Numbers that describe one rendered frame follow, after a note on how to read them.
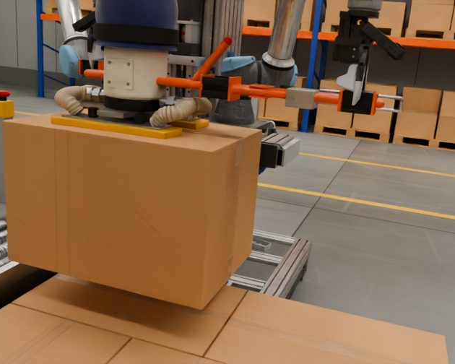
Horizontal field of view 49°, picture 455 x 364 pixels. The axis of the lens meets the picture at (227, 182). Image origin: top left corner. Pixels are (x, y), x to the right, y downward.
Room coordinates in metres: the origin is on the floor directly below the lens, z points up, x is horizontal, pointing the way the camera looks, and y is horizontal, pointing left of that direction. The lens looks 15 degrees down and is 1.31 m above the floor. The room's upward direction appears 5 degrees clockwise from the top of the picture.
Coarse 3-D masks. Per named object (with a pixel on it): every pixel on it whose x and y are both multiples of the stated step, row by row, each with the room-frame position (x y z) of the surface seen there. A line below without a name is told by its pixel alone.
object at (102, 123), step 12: (96, 108) 1.32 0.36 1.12; (60, 120) 1.30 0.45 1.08; (72, 120) 1.29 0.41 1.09; (84, 120) 1.29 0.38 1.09; (96, 120) 1.28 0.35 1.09; (108, 120) 1.29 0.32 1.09; (120, 120) 1.30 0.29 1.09; (132, 120) 1.32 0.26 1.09; (144, 120) 1.28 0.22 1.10; (120, 132) 1.24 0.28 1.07; (132, 132) 1.23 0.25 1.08; (144, 132) 1.22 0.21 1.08; (156, 132) 1.21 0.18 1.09; (168, 132) 1.22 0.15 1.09; (180, 132) 1.28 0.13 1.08
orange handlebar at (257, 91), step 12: (84, 72) 1.41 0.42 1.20; (96, 72) 1.40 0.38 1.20; (168, 84) 1.33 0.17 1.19; (180, 84) 1.32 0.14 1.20; (192, 84) 1.30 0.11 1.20; (240, 84) 1.31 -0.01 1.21; (252, 84) 1.27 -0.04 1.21; (264, 84) 1.30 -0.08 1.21; (252, 96) 1.25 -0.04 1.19; (264, 96) 1.25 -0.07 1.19; (276, 96) 1.24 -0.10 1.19; (324, 96) 1.20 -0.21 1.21; (336, 96) 1.19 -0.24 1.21
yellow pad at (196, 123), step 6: (180, 120) 1.41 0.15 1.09; (186, 120) 1.41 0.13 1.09; (192, 120) 1.41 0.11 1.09; (198, 120) 1.45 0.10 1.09; (204, 120) 1.46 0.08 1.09; (180, 126) 1.40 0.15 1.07; (186, 126) 1.39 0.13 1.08; (192, 126) 1.38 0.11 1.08; (198, 126) 1.39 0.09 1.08; (204, 126) 1.44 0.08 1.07
